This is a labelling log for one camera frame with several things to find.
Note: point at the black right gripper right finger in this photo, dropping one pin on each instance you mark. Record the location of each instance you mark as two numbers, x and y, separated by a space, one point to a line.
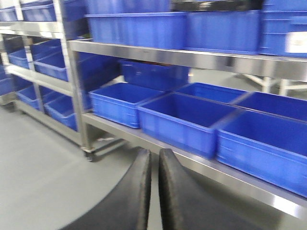
185 205

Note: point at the blue bin on shelf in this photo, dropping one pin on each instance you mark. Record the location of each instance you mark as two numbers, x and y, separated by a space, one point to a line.
185 122
119 102
268 147

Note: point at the steel shelving rack middle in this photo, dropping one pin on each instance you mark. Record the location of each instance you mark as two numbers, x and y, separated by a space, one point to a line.
35 40

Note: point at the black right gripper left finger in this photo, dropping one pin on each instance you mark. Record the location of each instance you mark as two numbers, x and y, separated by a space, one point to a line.
126 207

